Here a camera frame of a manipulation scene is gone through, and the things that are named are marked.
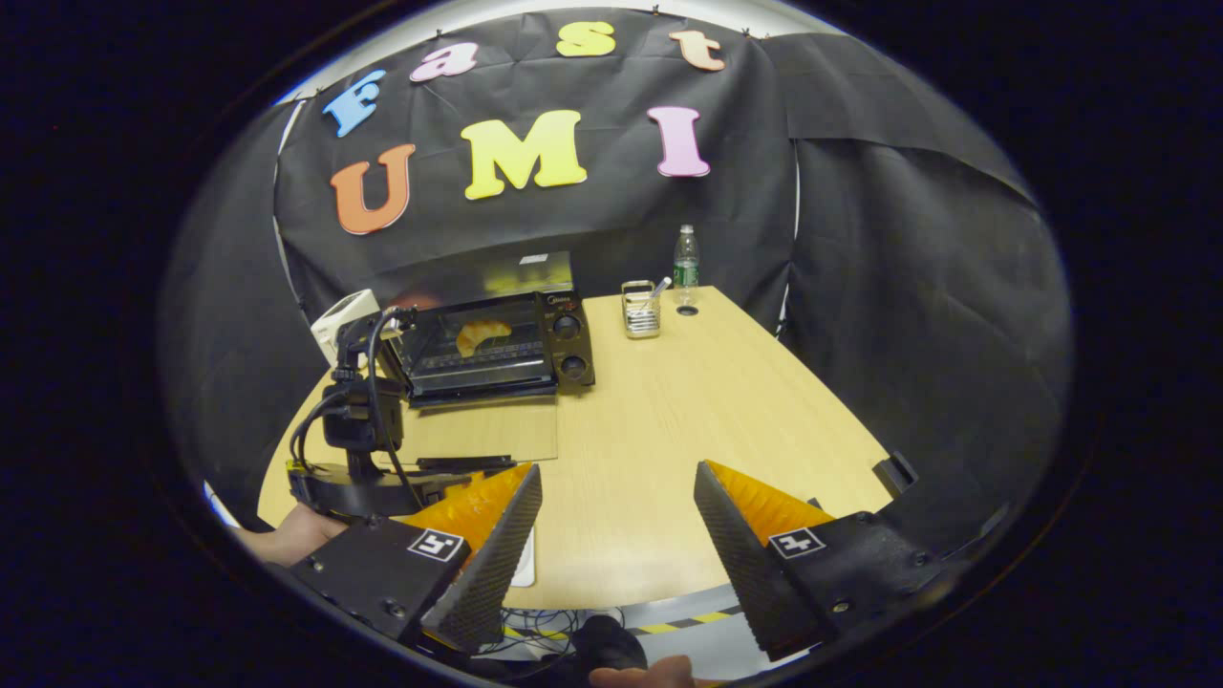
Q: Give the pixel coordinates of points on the golden croissant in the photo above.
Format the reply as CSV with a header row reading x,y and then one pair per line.
x,y
482,336

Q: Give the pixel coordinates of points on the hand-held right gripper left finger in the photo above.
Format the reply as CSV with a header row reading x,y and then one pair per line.
x,y
497,564

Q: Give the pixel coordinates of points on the white square plate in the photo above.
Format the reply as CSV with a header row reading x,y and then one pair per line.
x,y
525,564

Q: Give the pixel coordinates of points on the black backdrop cloth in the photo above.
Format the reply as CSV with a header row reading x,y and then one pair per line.
x,y
860,287

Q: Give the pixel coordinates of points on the black table edge bracket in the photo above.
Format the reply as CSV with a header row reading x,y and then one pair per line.
x,y
895,473

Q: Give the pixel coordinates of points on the green label water bottle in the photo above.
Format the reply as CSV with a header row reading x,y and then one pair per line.
x,y
686,268

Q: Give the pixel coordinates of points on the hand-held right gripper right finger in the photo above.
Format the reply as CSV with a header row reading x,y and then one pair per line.
x,y
745,573

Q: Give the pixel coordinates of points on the white toaster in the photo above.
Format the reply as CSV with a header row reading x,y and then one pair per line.
x,y
339,320

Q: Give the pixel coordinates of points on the black electric oven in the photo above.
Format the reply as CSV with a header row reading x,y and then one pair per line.
x,y
568,344

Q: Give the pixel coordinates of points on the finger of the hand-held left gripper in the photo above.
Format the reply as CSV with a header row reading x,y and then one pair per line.
x,y
468,463
454,481

